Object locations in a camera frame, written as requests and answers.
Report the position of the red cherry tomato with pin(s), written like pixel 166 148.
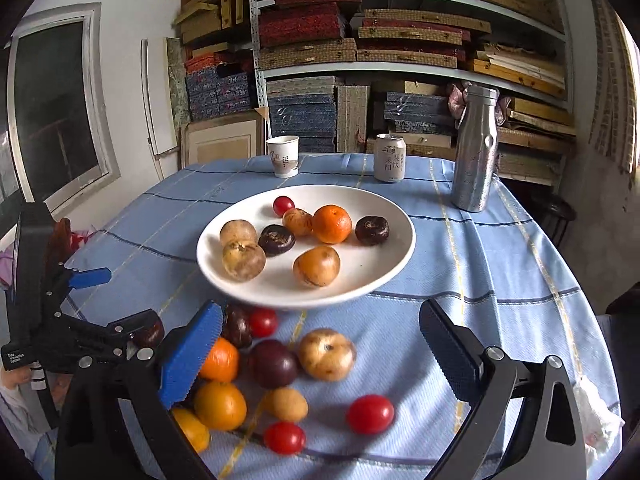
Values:
pixel 262 321
pixel 283 205
pixel 284 437
pixel 370 414

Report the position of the orange mandarin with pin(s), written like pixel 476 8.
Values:
pixel 331 223
pixel 222 362

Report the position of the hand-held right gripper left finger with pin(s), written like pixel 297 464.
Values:
pixel 192 355

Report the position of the silver metal bottle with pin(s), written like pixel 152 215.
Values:
pixel 472 160

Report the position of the dark round stool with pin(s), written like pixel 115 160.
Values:
pixel 552 207

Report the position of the person's left hand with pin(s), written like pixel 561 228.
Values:
pixel 17 377

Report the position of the stack of woven tan boxes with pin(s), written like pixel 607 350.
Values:
pixel 305 55

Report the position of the green marble panel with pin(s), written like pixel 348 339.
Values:
pixel 177 80

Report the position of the bright window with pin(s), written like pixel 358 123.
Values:
pixel 634 110

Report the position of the stack of yellow tan boxes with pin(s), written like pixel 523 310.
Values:
pixel 200 20

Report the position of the stack of red patterned boxes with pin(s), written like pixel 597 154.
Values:
pixel 300 25

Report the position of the white plate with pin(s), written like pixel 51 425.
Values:
pixel 360 270

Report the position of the pale tan peach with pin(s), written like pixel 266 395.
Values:
pixel 327 353

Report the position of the dark brown round fruit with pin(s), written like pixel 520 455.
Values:
pixel 237 325
pixel 372 230
pixel 276 239

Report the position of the white drink can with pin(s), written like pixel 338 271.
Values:
pixel 390 160

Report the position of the dark cloth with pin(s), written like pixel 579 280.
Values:
pixel 625 300

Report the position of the white framed window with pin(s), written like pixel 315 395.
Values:
pixel 55 110

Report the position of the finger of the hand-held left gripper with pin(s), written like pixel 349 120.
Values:
pixel 90 277
pixel 127 327

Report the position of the stack of dark blue boxes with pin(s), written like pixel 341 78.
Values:
pixel 300 120
pixel 415 105

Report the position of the white metal shelf rack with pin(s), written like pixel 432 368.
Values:
pixel 253 35

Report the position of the brick pattern wall hanging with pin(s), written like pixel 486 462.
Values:
pixel 612 90

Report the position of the small tan longan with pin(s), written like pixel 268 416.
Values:
pixel 286 404

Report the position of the stack of blue floral boxes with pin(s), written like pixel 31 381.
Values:
pixel 220 90

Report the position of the brown plush toy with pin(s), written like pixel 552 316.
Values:
pixel 61 237

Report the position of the upright woven tan box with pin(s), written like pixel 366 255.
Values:
pixel 352 117

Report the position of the blue checked tablecloth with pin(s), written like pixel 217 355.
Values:
pixel 500 270

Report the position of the crumpled white tissue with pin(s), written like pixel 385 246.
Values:
pixel 595 420

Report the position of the yellow orange round fruit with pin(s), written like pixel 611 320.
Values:
pixel 192 430
pixel 220 405

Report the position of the pink cloth bundle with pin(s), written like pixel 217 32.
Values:
pixel 455 102

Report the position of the stack of light wooden boxes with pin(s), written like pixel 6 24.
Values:
pixel 515 72

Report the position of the dark red plum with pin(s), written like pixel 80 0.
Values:
pixel 272 362
pixel 152 335

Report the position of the white paper cup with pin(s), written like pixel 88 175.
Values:
pixel 282 157

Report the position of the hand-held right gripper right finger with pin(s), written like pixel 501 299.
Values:
pixel 445 350

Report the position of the orange persimmon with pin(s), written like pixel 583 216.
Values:
pixel 316 266

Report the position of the white leaning board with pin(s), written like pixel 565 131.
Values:
pixel 157 100

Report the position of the spotted tan fruit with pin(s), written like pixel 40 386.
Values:
pixel 297 221

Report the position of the wooden picture frame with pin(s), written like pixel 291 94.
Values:
pixel 220 142

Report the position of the large tan round fruit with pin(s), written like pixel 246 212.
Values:
pixel 243 260

